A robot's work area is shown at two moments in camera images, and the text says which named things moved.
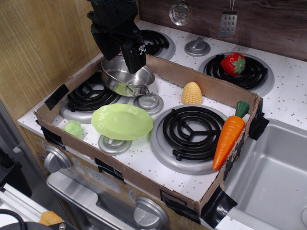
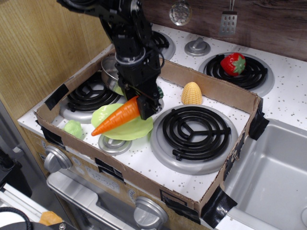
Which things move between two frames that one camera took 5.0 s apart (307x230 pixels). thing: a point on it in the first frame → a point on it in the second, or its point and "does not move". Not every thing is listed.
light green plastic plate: (122, 121) does not move
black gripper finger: (134, 51) → (148, 106)
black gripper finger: (110, 37) → (129, 93)
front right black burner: (183, 140) does not move
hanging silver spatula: (229, 21) does not move
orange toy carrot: (230, 132) → (128, 113)
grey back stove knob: (198, 48) does not move
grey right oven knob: (148, 215) does not move
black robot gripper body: (115, 25) → (138, 72)
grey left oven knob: (55, 160) does not move
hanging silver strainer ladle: (179, 13) does not move
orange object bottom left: (48, 218) does not move
